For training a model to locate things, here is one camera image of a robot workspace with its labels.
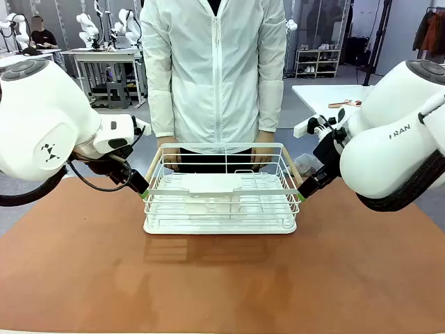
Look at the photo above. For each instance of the person's right hand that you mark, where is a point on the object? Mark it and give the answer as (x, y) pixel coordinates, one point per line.
(168, 153)

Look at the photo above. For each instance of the white desk with legs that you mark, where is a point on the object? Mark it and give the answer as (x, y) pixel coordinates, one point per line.
(24, 58)

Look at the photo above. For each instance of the white plastic cutlery holder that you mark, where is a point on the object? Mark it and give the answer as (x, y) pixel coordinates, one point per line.
(212, 189)

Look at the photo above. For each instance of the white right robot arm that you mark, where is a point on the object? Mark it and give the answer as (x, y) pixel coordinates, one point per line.
(389, 139)

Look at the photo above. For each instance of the person's right forearm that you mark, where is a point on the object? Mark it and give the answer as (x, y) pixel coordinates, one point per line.
(160, 111)

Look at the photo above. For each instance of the white shoe rack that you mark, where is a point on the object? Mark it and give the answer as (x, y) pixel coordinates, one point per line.
(318, 64)

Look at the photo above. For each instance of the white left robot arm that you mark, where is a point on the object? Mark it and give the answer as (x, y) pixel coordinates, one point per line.
(41, 115)

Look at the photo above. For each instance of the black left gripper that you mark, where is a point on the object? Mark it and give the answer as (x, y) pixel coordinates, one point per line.
(111, 165)

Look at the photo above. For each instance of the person's white jacket torso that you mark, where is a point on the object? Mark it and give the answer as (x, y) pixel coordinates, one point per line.
(212, 69)

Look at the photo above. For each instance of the seated person in black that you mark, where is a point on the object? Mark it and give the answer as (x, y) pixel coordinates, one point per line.
(43, 38)

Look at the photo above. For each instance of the crumpled clear plastic bag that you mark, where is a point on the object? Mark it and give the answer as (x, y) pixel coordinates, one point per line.
(306, 165)

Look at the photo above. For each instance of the hanging dark orange clothes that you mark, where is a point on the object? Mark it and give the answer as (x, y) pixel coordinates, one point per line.
(431, 33)

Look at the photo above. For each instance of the person's left hand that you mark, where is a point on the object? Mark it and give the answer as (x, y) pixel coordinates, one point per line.
(264, 149)

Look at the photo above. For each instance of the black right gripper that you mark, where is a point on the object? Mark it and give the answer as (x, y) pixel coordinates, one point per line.
(327, 153)

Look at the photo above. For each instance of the person's black trousers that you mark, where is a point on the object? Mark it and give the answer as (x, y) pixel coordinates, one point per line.
(208, 161)

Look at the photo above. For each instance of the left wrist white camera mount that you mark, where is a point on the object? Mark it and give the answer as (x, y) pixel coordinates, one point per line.
(142, 126)

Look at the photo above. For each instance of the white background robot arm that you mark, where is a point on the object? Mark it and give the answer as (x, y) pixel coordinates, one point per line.
(128, 28)
(15, 29)
(87, 29)

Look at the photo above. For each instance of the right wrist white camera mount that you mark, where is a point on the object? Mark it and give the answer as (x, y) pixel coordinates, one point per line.
(313, 127)

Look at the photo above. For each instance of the large white table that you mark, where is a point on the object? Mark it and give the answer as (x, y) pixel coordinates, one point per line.
(323, 97)

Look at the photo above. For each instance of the white framed workbench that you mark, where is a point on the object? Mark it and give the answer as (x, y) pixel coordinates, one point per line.
(104, 54)

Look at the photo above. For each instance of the person's left forearm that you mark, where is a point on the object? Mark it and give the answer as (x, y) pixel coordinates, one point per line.
(271, 104)

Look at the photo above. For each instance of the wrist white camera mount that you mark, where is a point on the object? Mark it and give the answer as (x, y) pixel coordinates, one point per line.
(313, 127)
(142, 126)

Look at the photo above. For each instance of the black slanted pole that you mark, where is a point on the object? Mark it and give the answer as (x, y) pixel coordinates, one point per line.
(377, 41)

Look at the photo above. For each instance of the white plastic drip tray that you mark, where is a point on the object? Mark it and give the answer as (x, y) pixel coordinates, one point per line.
(219, 228)

